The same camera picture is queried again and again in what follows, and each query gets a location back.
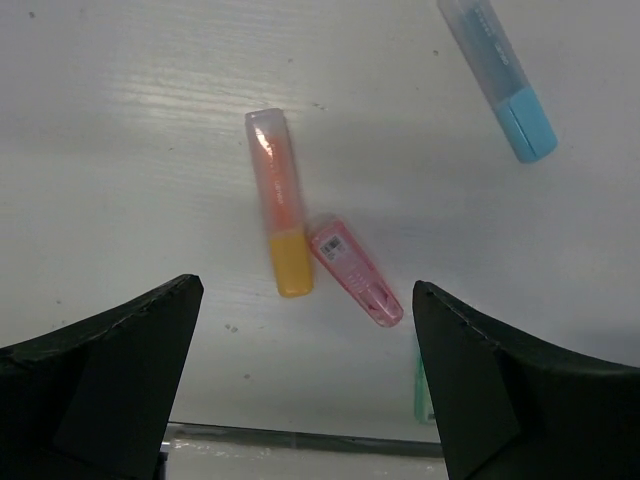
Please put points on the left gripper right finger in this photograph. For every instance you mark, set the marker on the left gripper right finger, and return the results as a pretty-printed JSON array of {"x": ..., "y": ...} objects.
[{"x": 509, "y": 405}]

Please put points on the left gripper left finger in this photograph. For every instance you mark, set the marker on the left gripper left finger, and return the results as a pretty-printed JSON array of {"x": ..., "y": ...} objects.
[{"x": 92, "y": 400}]

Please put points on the green correction tape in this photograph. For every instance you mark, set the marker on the green correction tape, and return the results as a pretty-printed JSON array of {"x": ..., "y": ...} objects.
[{"x": 423, "y": 407}]

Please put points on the pink utility knife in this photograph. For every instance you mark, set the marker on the pink utility knife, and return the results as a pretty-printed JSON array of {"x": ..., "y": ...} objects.
[{"x": 341, "y": 254}]

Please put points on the orange pink highlighter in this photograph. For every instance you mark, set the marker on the orange pink highlighter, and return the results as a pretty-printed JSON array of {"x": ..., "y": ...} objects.
[{"x": 281, "y": 202}]

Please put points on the blue highlighter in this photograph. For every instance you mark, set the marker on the blue highlighter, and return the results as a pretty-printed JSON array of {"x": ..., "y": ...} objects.
[{"x": 486, "y": 48}]

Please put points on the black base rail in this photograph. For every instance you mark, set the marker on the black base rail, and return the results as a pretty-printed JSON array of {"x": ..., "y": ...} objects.
[{"x": 302, "y": 441}]

